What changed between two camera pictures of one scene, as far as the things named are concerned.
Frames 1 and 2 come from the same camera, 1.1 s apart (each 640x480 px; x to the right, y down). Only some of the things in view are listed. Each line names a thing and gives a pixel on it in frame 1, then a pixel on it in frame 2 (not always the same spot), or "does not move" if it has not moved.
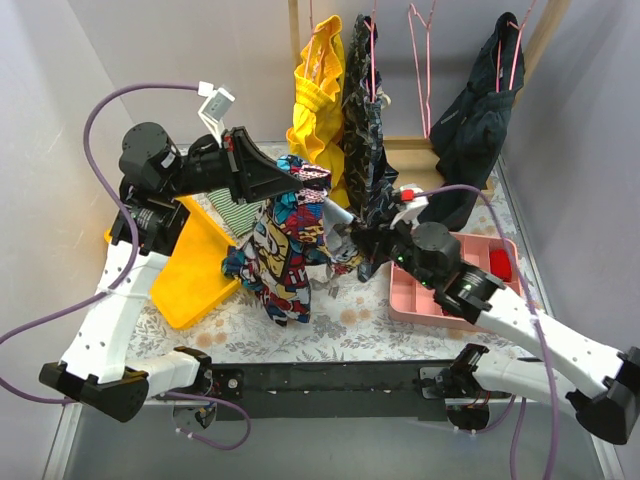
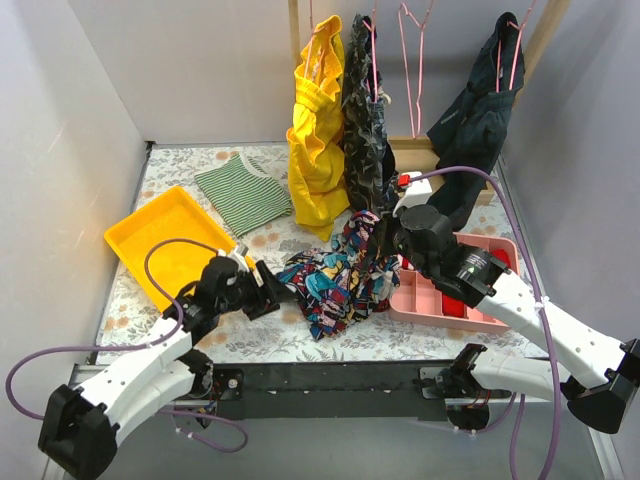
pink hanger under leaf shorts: [372, 48] does not move
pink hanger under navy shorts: [517, 49] does not move
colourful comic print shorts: [289, 243] -> [345, 282]
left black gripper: [236, 165] -> [265, 288]
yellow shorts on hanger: [319, 88] does not move
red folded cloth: [500, 264] does not move
